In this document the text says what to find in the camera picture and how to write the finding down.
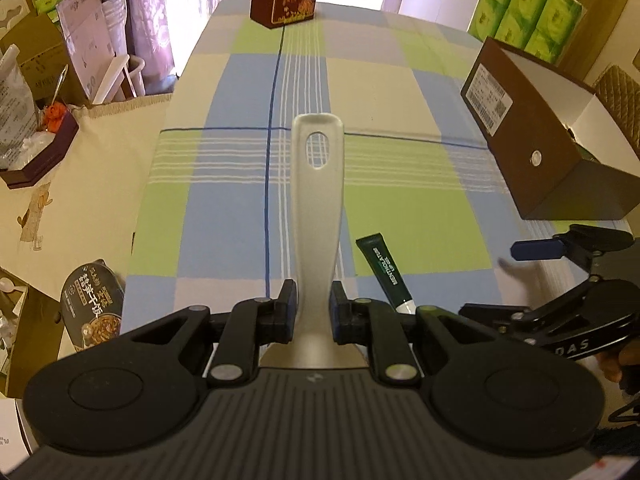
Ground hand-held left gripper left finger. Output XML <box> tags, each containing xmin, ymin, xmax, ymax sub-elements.
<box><xmin>131</xmin><ymin>279</ymin><xmax>301</xmax><ymax>389</ymax></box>

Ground beige printed tablecloth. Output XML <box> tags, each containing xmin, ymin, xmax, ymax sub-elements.
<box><xmin>0</xmin><ymin>92</ymin><xmax>173</xmax><ymax>311</ymax></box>

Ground quilted olive chair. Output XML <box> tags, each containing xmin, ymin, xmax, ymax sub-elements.
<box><xmin>592</xmin><ymin>64</ymin><xmax>640</xmax><ymax>158</ymax></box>

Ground person's right hand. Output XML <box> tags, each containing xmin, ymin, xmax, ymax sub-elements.
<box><xmin>597</xmin><ymin>349</ymin><xmax>625</xmax><ymax>386</ymax></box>

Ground brown storage box white inside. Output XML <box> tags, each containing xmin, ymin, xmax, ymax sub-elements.
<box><xmin>461</xmin><ymin>36</ymin><xmax>640</xmax><ymax>221</ymax></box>

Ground dark purple tray box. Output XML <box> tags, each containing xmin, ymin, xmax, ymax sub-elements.
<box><xmin>0</xmin><ymin>105</ymin><xmax>81</xmax><ymax>190</ymax></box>

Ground stack of green tissue packs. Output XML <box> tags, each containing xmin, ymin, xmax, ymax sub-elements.
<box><xmin>467</xmin><ymin>0</ymin><xmax>585</xmax><ymax>66</ymax></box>

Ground stack of white buckets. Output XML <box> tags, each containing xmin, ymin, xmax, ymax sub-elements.
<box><xmin>97</xmin><ymin>0</ymin><xmax>136</xmax><ymax>61</ymax></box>

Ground white carton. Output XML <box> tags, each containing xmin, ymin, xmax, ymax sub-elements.
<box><xmin>0</xmin><ymin>397</ymin><xmax>36</xmax><ymax>461</ymax></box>

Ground pale pink printed carton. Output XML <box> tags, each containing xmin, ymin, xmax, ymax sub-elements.
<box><xmin>56</xmin><ymin>0</ymin><xmax>132</xmax><ymax>103</ymax></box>

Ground dark cloth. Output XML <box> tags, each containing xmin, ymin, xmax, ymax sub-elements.
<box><xmin>590</xmin><ymin>420</ymin><xmax>640</xmax><ymax>461</ymax></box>

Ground dark green tube white cap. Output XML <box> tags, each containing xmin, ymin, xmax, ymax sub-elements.
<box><xmin>356</xmin><ymin>234</ymin><xmax>417</xmax><ymax>315</ymax></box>

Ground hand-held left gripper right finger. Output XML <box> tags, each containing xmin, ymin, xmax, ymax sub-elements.
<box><xmin>329</xmin><ymin>280</ymin><xmax>495</xmax><ymax>388</ymax></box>

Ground metal spoon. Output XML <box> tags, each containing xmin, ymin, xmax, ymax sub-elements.
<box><xmin>50</xmin><ymin>64</ymin><xmax>70</xmax><ymax>111</ymax></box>

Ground instant noodle bowl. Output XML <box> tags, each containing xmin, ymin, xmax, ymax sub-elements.
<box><xmin>60</xmin><ymin>259</ymin><xmax>126</xmax><ymax>353</ymax></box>

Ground white flat box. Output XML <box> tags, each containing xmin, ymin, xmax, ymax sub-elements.
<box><xmin>92</xmin><ymin>55</ymin><xmax>147</xmax><ymax>103</ymax></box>

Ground orange ornament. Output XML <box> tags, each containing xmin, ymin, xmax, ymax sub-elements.
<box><xmin>41</xmin><ymin>101</ymin><xmax>68</xmax><ymax>132</ymax></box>

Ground pink lace curtain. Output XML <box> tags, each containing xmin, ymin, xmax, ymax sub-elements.
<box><xmin>122</xmin><ymin>0</ymin><xmax>416</xmax><ymax>81</ymax></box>

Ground open cardboard box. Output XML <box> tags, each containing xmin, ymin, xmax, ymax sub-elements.
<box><xmin>0</xmin><ymin>265</ymin><xmax>66</xmax><ymax>401</ymax></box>

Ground white plastic rice scoop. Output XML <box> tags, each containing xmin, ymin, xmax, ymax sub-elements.
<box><xmin>260</xmin><ymin>113</ymin><xmax>371</xmax><ymax>370</ymax></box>

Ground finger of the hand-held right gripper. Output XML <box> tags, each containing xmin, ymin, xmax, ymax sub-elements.
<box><xmin>511</xmin><ymin>224</ymin><xmax>635</xmax><ymax>277</ymax></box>
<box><xmin>459</xmin><ymin>275</ymin><xmax>610</xmax><ymax>335</ymax></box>

